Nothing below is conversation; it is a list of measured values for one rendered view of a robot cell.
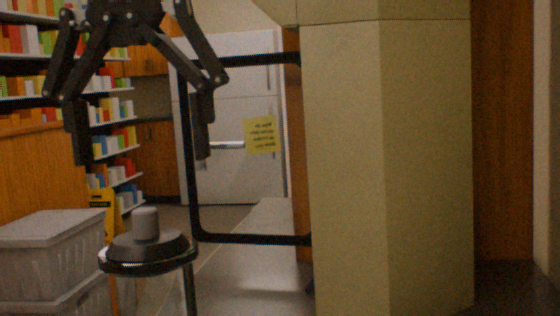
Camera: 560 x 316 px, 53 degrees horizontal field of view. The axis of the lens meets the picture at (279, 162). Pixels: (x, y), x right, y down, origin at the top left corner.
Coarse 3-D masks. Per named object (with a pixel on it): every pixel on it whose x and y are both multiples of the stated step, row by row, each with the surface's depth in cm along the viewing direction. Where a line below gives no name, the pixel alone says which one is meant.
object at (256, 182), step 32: (288, 64) 112; (224, 96) 117; (256, 96) 115; (288, 96) 113; (224, 128) 119; (256, 128) 116; (288, 128) 114; (224, 160) 120; (256, 160) 117; (288, 160) 115; (224, 192) 121; (256, 192) 119; (288, 192) 116; (224, 224) 122; (256, 224) 120; (288, 224) 117
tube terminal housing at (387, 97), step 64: (320, 0) 78; (384, 0) 77; (448, 0) 85; (320, 64) 79; (384, 64) 78; (448, 64) 86; (320, 128) 81; (384, 128) 79; (448, 128) 87; (320, 192) 82; (384, 192) 81; (448, 192) 89; (320, 256) 84; (384, 256) 82; (448, 256) 90
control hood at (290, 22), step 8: (256, 0) 79; (264, 0) 79; (272, 0) 79; (280, 0) 79; (288, 0) 79; (296, 0) 79; (264, 8) 79; (272, 8) 79; (280, 8) 79; (288, 8) 79; (296, 8) 79; (272, 16) 79; (280, 16) 79; (288, 16) 79; (296, 16) 79; (280, 24) 80; (288, 24) 79; (296, 24) 79; (296, 32) 90
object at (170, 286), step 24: (192, 240) 64; (120, 264) 57; (144, 264) 57; (120, 288) 59; (144, 288) 58; (168, 288) 59; (120, 312) 60; (144, 312) 59; (168, 312) 59; (192, 312) 62
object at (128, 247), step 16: (144, 208) 62; (144, 224) 60; (112, 240) 61; (128, 240) 61; (144, 240) 60; (160, 240) 60; (176, 240) 61; (112, 256) 59; (128, 256) 58; (144, 256) 58; (160, 256) 58
